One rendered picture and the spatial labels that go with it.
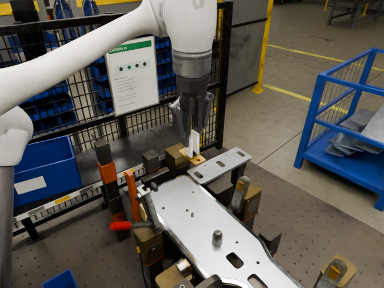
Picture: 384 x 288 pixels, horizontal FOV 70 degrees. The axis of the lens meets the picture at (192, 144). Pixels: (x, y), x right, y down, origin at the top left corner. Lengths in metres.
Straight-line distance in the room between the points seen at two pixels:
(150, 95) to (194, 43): 0.72
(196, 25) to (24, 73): 0.35
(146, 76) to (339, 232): 1.10
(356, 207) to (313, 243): 1.39
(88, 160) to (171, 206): 0.42
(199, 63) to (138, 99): 0.68
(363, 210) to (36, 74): 2.52
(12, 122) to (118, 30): 0.36
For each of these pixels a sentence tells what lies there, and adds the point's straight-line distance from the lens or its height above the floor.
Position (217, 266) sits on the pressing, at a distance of 0.85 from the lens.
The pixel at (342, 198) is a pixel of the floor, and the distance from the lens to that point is 2.74.
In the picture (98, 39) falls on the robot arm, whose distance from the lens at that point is 0.69.
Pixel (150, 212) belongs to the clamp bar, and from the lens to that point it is 0.78.
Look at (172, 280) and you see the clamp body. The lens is 0.74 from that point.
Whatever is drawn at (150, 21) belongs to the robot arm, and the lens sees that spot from 0.73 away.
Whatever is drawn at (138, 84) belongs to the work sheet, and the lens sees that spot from 1.24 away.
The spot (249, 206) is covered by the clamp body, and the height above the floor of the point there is 1.00.
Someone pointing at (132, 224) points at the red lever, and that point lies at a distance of 0.80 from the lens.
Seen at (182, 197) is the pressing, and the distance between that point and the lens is 1.01.
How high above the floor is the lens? 1.72
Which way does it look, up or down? 34 degrees down
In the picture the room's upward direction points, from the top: straight up
